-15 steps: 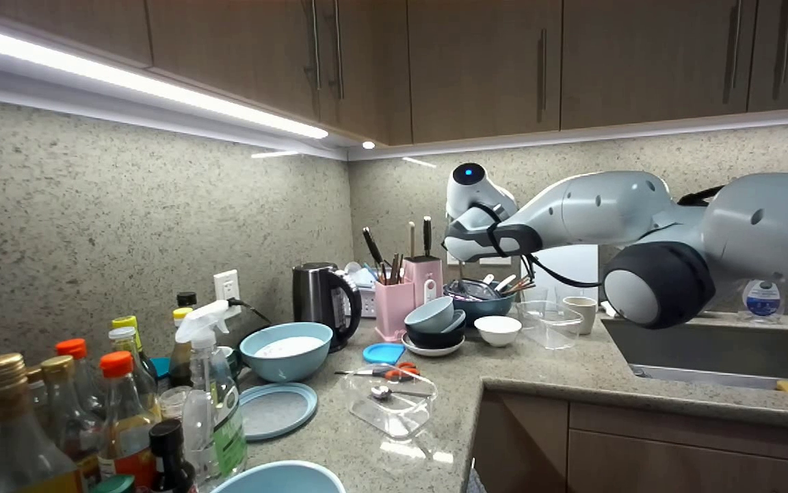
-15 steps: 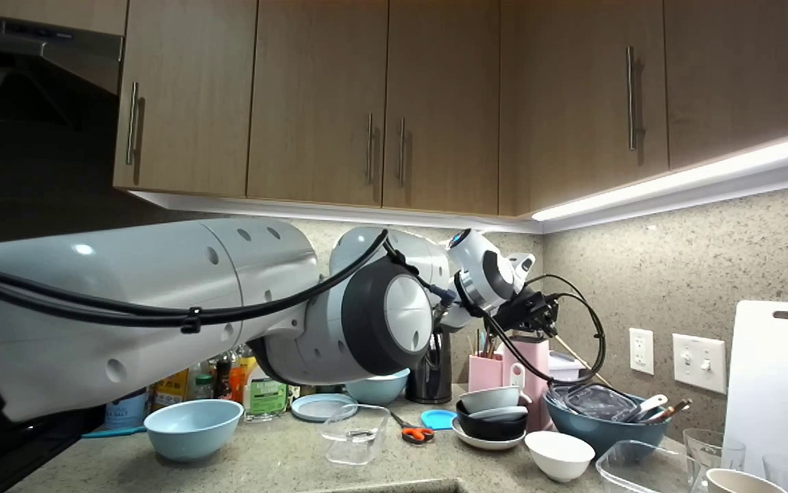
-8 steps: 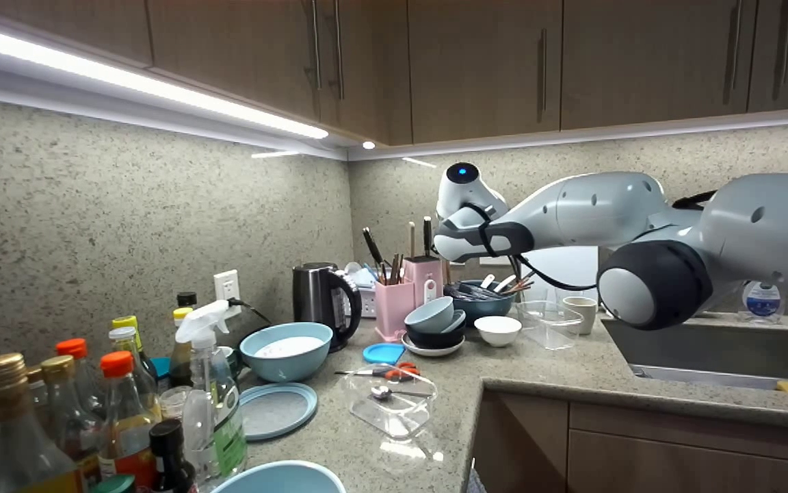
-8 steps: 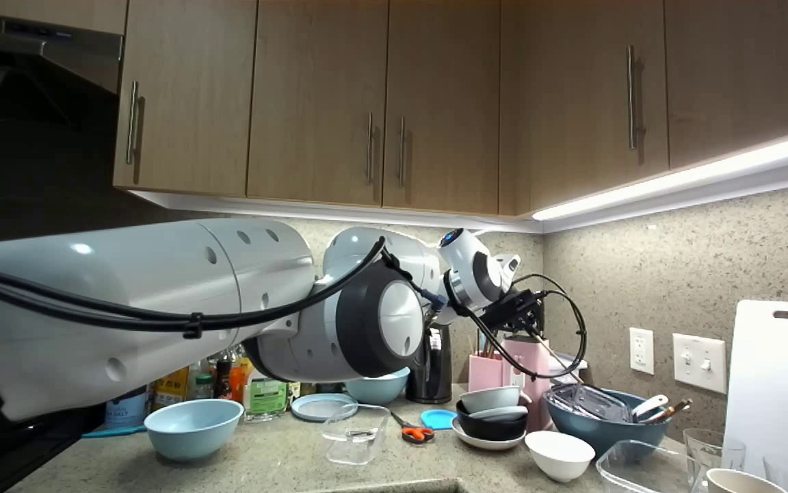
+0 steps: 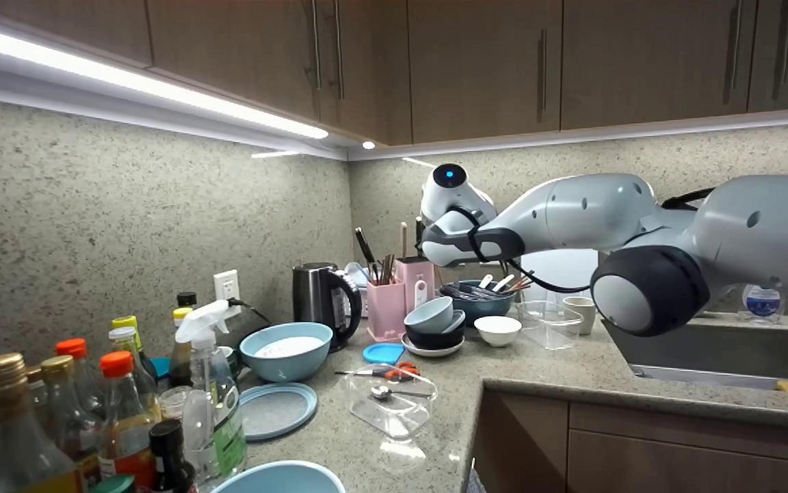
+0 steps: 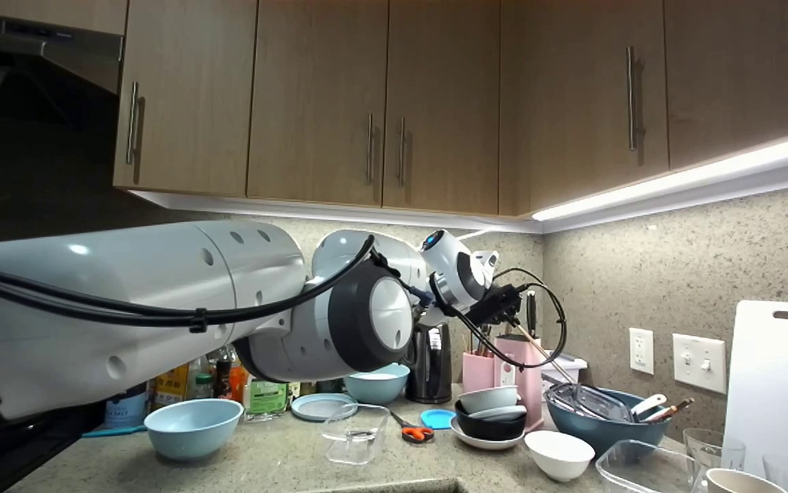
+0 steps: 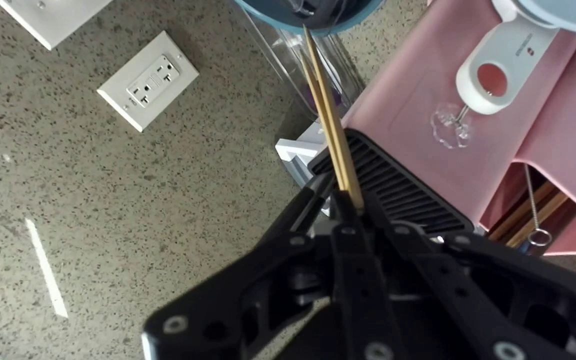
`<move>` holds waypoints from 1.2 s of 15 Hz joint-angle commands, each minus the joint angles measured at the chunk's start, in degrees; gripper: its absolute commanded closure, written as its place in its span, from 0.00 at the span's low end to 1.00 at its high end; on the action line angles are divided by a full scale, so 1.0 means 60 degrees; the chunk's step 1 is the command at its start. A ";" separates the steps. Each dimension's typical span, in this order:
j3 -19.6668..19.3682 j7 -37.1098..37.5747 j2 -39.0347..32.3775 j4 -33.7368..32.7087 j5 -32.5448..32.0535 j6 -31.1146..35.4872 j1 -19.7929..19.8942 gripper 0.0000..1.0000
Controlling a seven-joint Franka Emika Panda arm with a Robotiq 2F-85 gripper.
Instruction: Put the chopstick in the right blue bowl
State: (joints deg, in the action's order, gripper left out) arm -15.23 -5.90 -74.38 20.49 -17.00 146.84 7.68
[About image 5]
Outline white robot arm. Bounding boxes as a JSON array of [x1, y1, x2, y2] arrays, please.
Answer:
[[422, 165, 788, 337]]

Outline dark blue bowl with utensils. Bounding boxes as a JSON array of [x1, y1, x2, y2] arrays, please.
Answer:
[[439, 280, 512, 321]]

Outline small white bowl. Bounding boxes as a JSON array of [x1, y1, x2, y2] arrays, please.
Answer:
[[474, 314, 521, 347]]

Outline light blue bowl with white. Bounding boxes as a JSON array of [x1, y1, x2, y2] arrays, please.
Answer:
[[238, 321, 334, 384]]

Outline light blue front bowl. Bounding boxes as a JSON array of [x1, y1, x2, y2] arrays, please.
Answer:
[[212, 459, 345, 493]]

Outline pink knife block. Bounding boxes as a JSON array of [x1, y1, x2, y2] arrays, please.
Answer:
[[393, 261, 435, 310]]

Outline pink utensil holder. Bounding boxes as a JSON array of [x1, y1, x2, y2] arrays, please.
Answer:
[[367, 281, 404, 339]]

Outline black electric kettle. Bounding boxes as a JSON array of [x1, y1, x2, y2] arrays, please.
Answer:
[[292, 262, 361, 350]]

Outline stacked blue grey bowls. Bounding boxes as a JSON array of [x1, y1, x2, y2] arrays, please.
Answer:
[[401, 296, 464, 352]]

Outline small blue lid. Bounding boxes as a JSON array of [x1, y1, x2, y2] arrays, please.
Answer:
[[361, 343, 404, 365]]

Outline metal spoon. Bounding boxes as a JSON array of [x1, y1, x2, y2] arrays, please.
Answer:
[[368, 384, 435, 402]]

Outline clear glass container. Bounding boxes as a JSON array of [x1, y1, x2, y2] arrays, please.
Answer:
[[345, 374, 437, 437]]

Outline white cutting board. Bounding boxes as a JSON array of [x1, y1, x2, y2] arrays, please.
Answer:
[[520, 250, 599, 291]]

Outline clear plastic cup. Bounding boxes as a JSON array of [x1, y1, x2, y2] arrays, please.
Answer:
[[539, 296, 571, 350]]

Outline white mug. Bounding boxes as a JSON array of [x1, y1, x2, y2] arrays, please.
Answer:
[[563, 296, 595, 337]]

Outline light blue plate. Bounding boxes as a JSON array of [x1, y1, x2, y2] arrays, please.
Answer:
[[238, 384, 318, 443]]

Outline white spray bottle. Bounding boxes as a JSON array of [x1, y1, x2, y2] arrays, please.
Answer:
[[174, 299, 230, 392]]

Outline yellow cap bottle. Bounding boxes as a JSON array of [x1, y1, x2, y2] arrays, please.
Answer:
[[110, 314, 159, 404]]

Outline black cap dark bottle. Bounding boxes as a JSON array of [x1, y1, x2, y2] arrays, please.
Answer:
[[147, 418, 196, 493]]

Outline orange cap sauce bottle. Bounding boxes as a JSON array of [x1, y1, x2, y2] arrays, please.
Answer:
[[99, 350, 155, 493]]

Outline red cap bottle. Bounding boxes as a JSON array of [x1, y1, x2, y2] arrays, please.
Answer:
[[55, 337, 106, 422]]

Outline clear blue dish soap bottle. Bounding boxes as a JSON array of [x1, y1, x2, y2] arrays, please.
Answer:
[[742, 285, 783, 321]]

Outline gold cap sauce bottle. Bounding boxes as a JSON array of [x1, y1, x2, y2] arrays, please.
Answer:
[[0, 352, 82, 493]]

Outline under cabinet light strip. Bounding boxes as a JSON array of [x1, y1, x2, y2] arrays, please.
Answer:
[[0, 33, 329, 140]]

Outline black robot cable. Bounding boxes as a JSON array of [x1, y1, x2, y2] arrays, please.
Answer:
[[446, 204, 595, 296]]

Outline white wall outlet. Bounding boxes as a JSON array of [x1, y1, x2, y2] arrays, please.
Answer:
[[212, 267, 238, 299]]

